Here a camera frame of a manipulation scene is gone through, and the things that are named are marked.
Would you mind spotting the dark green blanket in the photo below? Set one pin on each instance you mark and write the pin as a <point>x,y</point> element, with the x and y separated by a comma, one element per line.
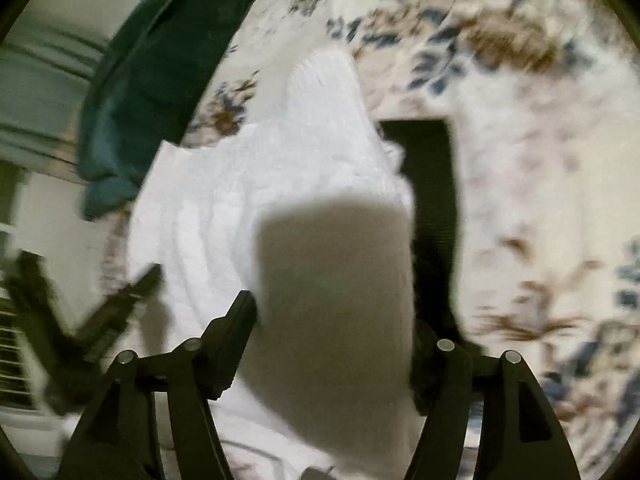
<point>165,70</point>

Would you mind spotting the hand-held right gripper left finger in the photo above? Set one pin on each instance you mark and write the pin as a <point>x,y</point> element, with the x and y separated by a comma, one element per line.
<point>232,342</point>

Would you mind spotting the floral bed sheet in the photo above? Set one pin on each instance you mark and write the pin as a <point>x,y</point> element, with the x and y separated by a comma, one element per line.
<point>530,185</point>

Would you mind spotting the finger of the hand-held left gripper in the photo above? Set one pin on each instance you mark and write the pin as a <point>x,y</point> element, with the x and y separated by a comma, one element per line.
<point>120,305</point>
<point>32,295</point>

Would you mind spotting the grey green curtain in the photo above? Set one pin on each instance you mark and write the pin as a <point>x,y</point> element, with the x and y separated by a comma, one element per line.
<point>45,90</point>

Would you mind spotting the white knitted sweater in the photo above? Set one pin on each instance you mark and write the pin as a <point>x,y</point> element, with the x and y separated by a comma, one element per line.
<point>225,210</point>

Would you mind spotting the dark folded cloth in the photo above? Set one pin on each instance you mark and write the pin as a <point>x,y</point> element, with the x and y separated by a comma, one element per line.
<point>432,185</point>

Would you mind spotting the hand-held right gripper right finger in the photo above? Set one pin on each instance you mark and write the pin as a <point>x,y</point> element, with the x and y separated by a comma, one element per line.
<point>445,377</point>

